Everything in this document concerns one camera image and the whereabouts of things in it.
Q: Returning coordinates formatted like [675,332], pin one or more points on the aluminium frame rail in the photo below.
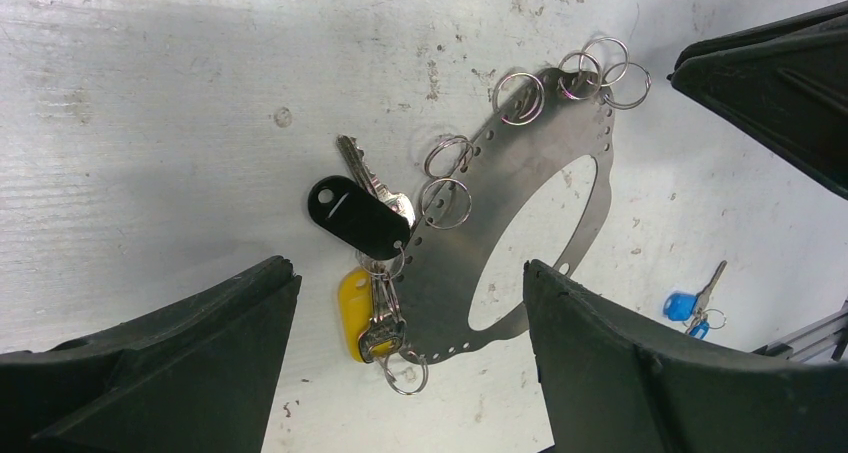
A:
[822,341]

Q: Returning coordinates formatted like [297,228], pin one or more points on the silver key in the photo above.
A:
[353,157]
[385,332]
[703,297]

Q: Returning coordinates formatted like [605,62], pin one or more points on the solid blue key tag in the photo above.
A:
[679,306]

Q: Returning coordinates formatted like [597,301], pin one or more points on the silver key on blue tag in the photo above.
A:
[703,297]

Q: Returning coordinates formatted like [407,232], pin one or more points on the blue key tag white label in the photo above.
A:
[698,329]

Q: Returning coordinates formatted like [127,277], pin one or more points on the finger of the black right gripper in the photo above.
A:
[784,84]

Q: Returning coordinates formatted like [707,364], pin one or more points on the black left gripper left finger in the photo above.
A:
[198,375]

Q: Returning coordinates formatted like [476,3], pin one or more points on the black key tag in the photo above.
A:
[344,209]

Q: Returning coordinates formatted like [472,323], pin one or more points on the yellow key tag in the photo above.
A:
[355,306]

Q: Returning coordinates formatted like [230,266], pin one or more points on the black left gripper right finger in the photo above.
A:
[616,381]

